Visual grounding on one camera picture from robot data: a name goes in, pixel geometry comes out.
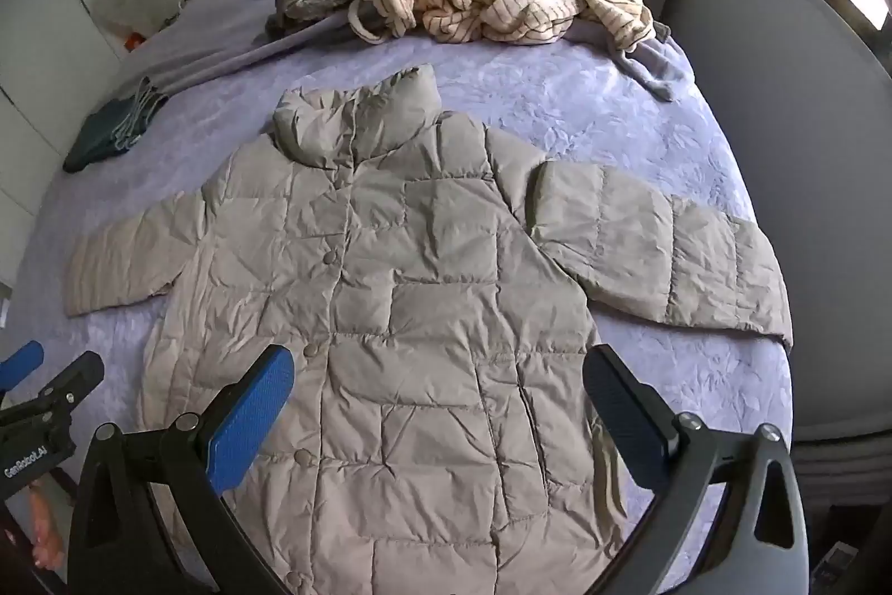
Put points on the purple embossed bedspread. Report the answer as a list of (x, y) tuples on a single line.
[(592, 100)]

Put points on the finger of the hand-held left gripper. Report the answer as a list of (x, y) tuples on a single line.
[(70, 380), (19, 363)]

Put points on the grey fleece blanket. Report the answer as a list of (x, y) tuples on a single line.
[(209, 44)]

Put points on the beige puffer jacket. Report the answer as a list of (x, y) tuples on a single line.
[(418, 288)]

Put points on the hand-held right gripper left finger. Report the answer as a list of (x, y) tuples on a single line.
[(251, 421)]

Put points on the white wardrobe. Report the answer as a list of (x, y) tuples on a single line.
[(42, 44)]

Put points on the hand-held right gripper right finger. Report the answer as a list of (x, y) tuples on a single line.
[(627, 421)]

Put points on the dark green folded garment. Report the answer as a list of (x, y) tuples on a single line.
[(97, 135)]

